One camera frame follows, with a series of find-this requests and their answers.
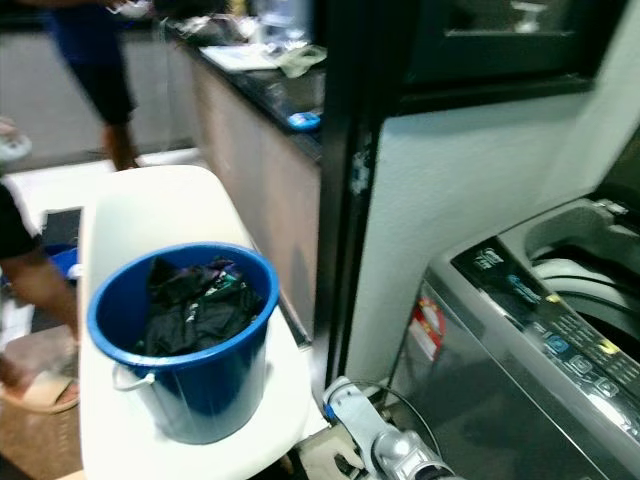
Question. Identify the blue plastic bucket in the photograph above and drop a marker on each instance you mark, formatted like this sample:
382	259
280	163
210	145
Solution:
200	400

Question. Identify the red round warning sticker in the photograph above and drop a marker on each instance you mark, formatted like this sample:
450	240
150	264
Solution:
428	328

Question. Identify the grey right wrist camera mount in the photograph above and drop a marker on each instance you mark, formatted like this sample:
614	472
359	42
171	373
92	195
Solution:
350	408

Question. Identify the white flat tray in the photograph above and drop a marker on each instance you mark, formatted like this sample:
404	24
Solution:
240	58

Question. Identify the small blue round object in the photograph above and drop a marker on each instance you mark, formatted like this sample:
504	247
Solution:
304	121

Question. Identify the black window frame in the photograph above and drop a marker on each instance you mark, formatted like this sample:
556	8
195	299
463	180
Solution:
345	200

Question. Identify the clear plastic container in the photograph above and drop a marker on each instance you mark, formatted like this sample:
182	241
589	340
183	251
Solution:
280	22

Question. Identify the grey top-load washing machine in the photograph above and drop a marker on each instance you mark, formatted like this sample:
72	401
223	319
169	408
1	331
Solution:
480	420

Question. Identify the beige sandal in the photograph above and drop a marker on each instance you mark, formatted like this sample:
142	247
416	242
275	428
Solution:
40	395

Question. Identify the black garment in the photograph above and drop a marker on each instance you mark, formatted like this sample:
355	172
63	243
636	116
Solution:
195	310

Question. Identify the white plastic chair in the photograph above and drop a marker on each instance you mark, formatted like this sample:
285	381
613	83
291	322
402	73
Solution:
150	205

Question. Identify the person in black shorts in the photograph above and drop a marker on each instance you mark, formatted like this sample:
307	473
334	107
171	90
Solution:
40	290

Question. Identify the small blue floor item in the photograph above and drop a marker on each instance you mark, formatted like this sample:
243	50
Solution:
62	260

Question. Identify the dark topped kitchen counter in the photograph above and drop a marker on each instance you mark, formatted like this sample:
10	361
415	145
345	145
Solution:
260	180

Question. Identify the green crumpled cloth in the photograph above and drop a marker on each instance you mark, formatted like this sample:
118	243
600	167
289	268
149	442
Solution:
300	60

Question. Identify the person in blue shirt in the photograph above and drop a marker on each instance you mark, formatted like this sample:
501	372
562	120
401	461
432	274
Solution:
85	40

